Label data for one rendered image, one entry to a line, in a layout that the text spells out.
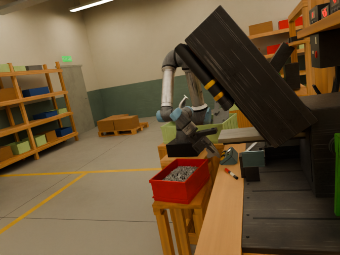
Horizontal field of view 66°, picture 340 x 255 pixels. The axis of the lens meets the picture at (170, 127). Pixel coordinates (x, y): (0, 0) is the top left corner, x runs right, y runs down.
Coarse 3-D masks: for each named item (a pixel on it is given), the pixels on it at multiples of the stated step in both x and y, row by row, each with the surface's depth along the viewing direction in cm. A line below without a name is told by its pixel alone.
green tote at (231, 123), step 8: (232, 120) 237; (160, 128) 246; (168, 128) 242; (200, 128) 226; (208, 128) 222; (224, 128) 218; (232, 128) 236; (168, 136) 245; (208, 136) 223; (216, 136) 220
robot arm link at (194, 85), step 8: (176, 56) 164; (176, 64) 167; (184, 64) 165; (192, 72) 167; (192, 80) 169; (192, 88) 171; (200, 88) 173; (192, 96) 174; (200, 96) 174; (192, 104) 178; (200, 104) 175; (200, 112) 176; (208, 112) 176; (192, 120) 180; (200, 120) 178; (208, 120) 177
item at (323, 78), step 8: (312, 0) 159; (320, 0) 158; (328, 0) 125; (312, 72) 174; (320, 72) 167; (328, 72) 138; (312, 80) 176; (320, 80) 168; (328, 80) 139; (320, 88) 169; (328, 88) 141
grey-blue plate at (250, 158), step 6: (246, 156) 118; (252, 156) 117; (258, 156) 116; (246, 162) 119; (252, 162) 118; (258, 162) 117; (264, 162) 116; (246, 168) 119; (252, 168) 118; (258, 168) 117; (246, 174) 119; (252, 174) 119; (258, 174) 118; (246, 180) 120; (252, 180) 119; (258, 180) 119
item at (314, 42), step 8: (320, 32) 108; (328, 32) 108; (336, 32) 107; (312, 40) 120; (320, 40) 109; (328, 40) 108; (336, 40) 107; (312, 48) 122; (320, 48) 110; (328, 48) 109; (336, 48) 108; (312, 56) 123; (320, 56) 110; (328, 56) 110; (336, 56) 109; (312, 64) 125; (320, 64) 111; (328, 64) 110; (336, 64) 110
